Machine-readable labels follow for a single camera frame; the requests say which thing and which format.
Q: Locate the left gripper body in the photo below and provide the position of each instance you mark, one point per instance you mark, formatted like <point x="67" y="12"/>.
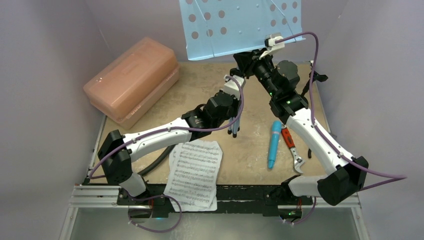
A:
<point x="238" y="97"/>

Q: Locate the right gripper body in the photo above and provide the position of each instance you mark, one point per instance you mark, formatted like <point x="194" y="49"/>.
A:
<point x="245" y="62"/>

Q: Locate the blue music stand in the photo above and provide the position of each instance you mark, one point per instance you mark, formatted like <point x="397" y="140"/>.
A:
<point x="227" y="27"/>

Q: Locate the black microphone desk stand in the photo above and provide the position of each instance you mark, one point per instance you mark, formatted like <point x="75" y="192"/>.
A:
<point x="316" y="77"/>

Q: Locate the sheet music top page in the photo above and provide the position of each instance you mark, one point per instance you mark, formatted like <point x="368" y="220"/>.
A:
<point x="193" y="177"/>

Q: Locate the sheet music page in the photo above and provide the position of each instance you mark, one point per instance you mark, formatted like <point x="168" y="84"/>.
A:
<point x="189" y="207"/>
<point x="193" y="177"/>

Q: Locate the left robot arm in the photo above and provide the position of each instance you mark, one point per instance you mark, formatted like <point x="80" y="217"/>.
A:
<point x="119" y="151"/>

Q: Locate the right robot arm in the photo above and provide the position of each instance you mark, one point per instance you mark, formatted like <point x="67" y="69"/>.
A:
<point x="345" y="174"/>

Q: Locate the blue toy microphone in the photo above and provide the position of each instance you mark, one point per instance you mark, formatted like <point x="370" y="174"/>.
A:
<point x="273" y="144"/>

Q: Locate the red adjustable wrench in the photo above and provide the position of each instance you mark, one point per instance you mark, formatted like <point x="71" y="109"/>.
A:
<point x="298" y="161"/>

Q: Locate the pink plastic storage box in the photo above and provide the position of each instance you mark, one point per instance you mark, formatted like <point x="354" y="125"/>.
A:
<point x="129" y="86"/>

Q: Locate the sheet music bottom page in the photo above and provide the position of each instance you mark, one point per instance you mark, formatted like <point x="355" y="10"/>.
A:
<point x="189" y="207"/>

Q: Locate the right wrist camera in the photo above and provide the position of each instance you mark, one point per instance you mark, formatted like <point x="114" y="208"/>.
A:
<point x="273" y="43"/>

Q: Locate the aluminium mounting rail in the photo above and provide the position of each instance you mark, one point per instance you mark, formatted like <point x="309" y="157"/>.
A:
<point x="105" y="196"/>

